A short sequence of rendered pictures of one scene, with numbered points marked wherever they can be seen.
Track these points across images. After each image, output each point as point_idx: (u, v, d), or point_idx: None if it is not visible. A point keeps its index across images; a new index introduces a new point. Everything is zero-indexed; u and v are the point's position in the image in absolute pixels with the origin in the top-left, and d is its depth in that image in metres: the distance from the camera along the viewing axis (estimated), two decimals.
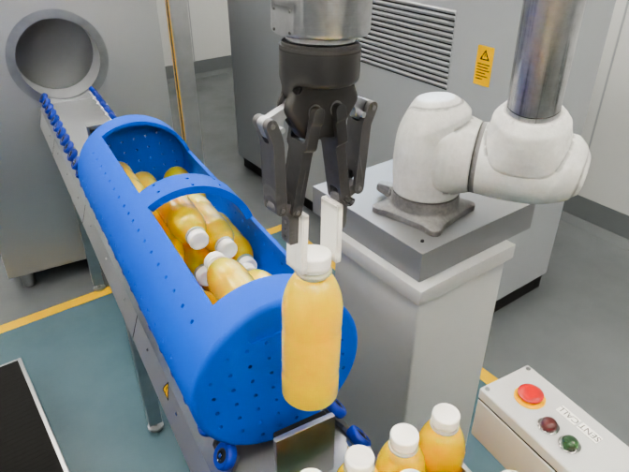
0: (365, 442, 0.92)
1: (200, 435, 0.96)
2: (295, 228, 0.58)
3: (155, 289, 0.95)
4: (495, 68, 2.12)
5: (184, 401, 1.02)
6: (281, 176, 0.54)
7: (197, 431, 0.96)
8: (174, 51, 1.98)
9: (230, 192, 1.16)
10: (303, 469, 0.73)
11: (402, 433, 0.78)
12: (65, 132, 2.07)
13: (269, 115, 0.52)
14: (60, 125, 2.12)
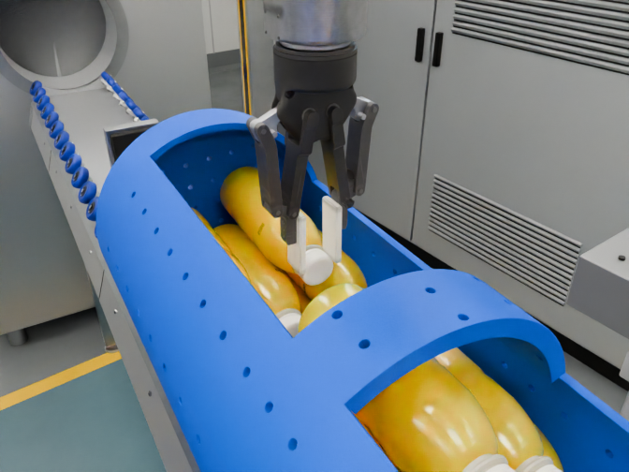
0: None
1: None
2: (293, 228, 0.59)
3: None
4: None
5: None
6: (274, 179, 0.54)
7: None
8: (244, 9, 1.22)
9: (543, 326, 0.41)
10: None
11: None
12: (67, 139, 1.31)
13: (261, 119, 0.52)
14: (60, 127, 1.37)
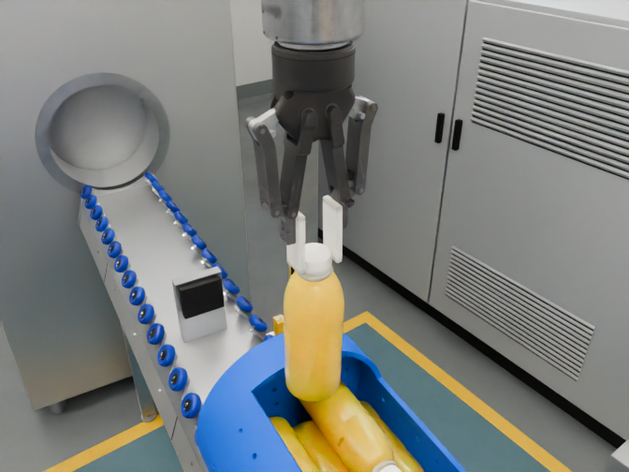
0: None
1: None
2: (292, 228, 0.59)
3: None
4: None
5: None
6: (273, 179, 0.54)
7: None
8: None
9: None
10: None
11: (312, 251, 0.63)
12: (127, 263, 1.43)
13: (260, 119, 0.52)
14: (118, 248, 1.48)
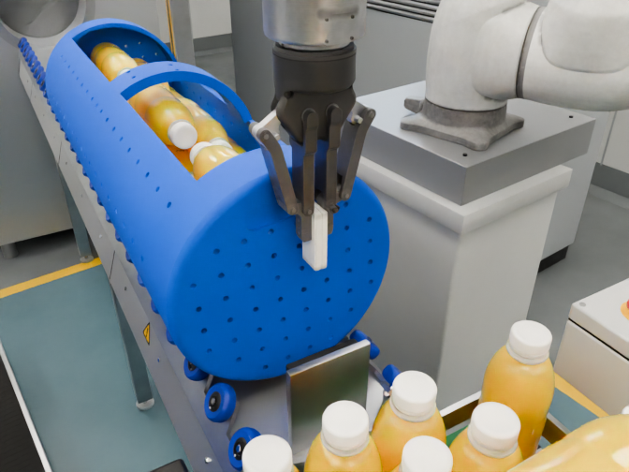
0: None
1: (194, 378, 0.72)
2: None
3: (124, 180, 0.73)
4: (527, 1, 1.88)
5: (172, 339, 0.77)
6: (341, 154, 0.60)
7: (189, 376, 0.72)
8: None
9: (224, 84, 0.94)
10: (334, 403, 0.49)
11: None
12: (42, 70, 1.83)
13: (361, 104, 0.57)
14: (37, 65, 1.88)
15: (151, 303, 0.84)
